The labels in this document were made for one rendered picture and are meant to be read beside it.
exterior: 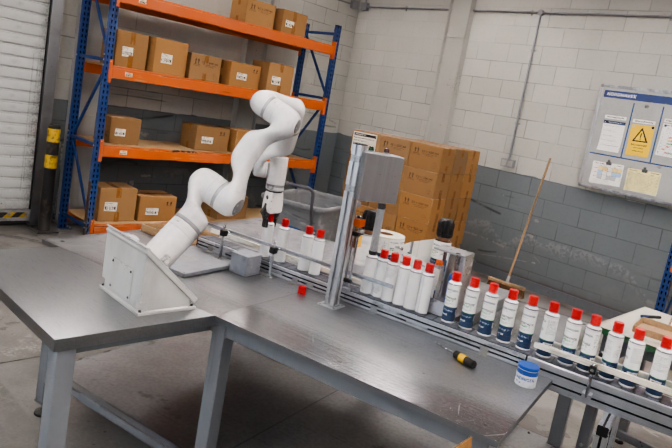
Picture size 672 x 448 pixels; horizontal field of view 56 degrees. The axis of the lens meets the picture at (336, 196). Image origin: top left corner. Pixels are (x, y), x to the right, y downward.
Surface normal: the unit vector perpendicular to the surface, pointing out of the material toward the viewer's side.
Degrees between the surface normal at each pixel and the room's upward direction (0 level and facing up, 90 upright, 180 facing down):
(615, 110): 90
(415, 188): 91
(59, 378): 90
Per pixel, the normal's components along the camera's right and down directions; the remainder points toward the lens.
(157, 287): 0.69, 0.22
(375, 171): 0.37, 0.20
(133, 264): -0.70, -0.02
